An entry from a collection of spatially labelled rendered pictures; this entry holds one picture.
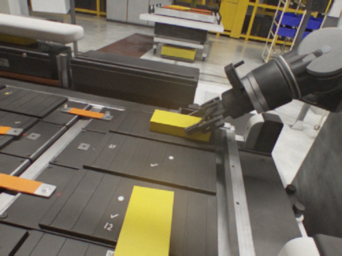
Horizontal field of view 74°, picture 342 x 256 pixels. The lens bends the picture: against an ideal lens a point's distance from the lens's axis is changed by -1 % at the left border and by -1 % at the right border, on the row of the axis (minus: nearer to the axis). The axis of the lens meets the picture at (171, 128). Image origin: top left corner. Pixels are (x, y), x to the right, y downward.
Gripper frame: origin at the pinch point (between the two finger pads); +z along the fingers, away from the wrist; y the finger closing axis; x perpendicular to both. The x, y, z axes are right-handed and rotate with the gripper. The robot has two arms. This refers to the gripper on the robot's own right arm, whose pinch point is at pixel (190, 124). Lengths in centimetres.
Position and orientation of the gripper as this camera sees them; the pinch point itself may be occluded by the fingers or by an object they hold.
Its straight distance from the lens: 62.5
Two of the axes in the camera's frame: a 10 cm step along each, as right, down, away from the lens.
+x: -5.3, -7.7, -3.5
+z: -8.3, 4.0, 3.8
